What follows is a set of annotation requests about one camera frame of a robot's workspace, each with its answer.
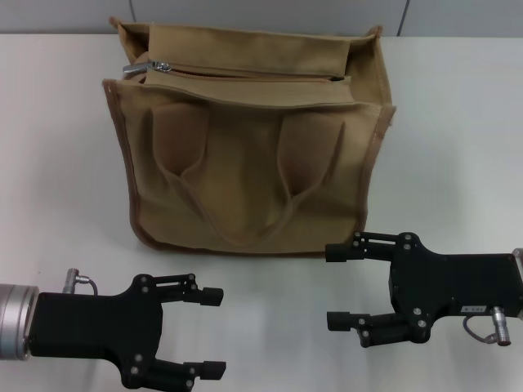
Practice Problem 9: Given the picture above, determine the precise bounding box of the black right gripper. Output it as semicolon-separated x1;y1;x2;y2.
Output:
324;230;523;350

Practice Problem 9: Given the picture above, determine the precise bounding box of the gripper connector cable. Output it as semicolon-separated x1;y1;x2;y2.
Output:
461;305;514;348
62;266;101;296

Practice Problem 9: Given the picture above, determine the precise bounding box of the silver metal zipper pull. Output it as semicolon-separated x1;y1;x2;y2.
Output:
122;60;173;76

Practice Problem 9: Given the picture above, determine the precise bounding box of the left gripper connector cable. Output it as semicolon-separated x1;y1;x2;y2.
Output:
62;266;101;296

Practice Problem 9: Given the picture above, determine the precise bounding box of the right gripper connector cable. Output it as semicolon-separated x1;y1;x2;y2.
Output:
461;305;514;348

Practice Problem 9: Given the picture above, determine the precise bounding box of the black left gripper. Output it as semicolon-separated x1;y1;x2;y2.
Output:
27;272;228;389

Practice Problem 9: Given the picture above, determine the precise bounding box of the khaki canvas food bag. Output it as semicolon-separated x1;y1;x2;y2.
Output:
101;16;397;259

